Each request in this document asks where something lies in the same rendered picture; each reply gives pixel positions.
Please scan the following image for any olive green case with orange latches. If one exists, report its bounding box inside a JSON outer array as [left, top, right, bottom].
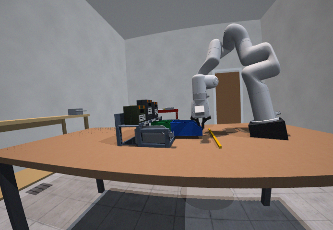
[[123, 105, 146, 125]]

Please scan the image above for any green open bin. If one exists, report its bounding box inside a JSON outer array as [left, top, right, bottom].
[[151, 120, 172, 131]]

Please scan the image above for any grey metal shelf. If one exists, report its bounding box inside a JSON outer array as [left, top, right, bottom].
[[114, 113, 176, 148]]

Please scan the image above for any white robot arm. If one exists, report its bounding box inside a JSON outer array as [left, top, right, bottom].
[[192, 23, 281, 124]]

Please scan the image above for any dark grey case with orange latches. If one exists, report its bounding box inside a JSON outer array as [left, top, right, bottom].
[[137, 100, 153, 121], [152, 102, 158, 119]]

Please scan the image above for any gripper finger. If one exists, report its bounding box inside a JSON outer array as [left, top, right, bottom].
[[190, 116, 200, 127], [202, 116, 211, 130]]

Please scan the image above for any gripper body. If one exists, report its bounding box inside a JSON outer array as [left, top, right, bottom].
[[191, 99, 210, 118]]

